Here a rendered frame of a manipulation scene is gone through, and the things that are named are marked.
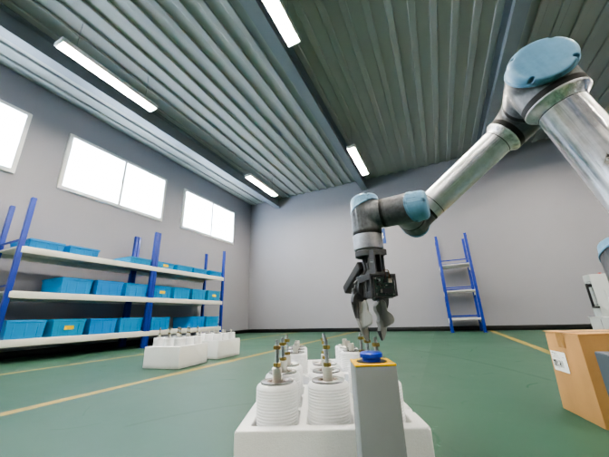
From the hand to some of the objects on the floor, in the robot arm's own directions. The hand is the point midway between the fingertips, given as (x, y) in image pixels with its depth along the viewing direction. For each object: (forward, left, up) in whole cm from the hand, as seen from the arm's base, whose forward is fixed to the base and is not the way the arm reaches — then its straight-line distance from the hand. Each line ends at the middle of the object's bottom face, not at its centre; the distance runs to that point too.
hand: (372, 335), depth 68 cm
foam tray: (+221, -193, -35) cm, 296 cm away
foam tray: (+15, -6, -35) cm, 38 cm away
